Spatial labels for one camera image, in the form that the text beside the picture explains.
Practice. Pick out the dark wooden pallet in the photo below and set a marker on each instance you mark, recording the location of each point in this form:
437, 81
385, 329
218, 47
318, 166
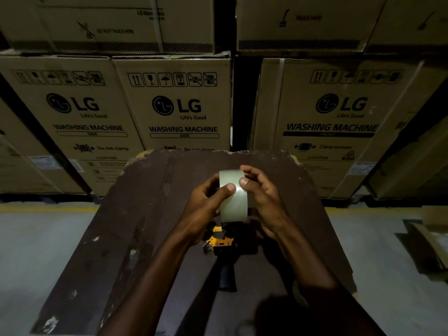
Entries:
45, 198
385, 202

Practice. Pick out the person's right forearm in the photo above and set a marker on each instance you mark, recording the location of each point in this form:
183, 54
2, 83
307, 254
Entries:
322, 293

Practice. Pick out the person's left hand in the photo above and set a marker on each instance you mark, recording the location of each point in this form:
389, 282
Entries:
203, 213

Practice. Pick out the stack of large cardboard boxes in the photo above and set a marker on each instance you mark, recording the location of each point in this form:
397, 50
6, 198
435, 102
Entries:
175, 101

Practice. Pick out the person's left forearm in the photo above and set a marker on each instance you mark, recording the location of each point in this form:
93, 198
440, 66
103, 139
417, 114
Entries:
150, 293

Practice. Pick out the small open cardboard box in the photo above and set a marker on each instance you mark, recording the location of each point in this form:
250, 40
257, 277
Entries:
434, 241

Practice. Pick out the person's right hand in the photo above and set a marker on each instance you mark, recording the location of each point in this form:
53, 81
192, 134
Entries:
267, 206

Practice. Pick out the clear tape roll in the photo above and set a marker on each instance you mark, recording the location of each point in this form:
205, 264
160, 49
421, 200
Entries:
234, 206

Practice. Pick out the yellow black tape dispenser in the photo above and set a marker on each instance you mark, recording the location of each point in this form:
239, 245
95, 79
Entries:
227, 276

